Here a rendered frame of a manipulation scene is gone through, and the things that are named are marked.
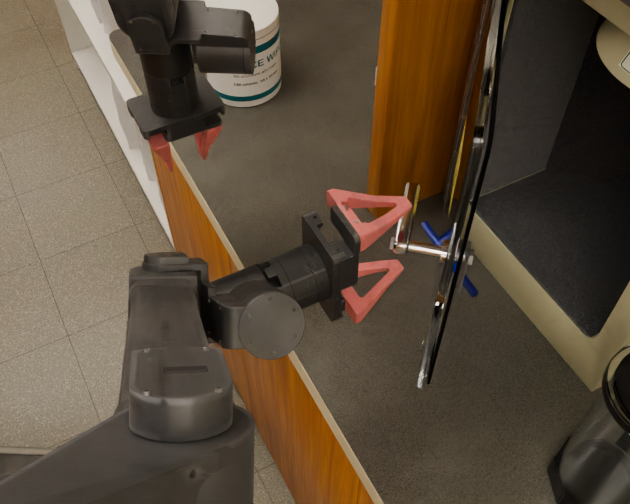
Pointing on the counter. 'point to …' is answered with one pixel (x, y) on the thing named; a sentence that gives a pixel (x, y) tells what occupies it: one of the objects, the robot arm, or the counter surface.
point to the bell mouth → (625, 58)
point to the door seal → (476, 187)
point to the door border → (467, 87)
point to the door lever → (400, 244)
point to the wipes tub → (232, 93)
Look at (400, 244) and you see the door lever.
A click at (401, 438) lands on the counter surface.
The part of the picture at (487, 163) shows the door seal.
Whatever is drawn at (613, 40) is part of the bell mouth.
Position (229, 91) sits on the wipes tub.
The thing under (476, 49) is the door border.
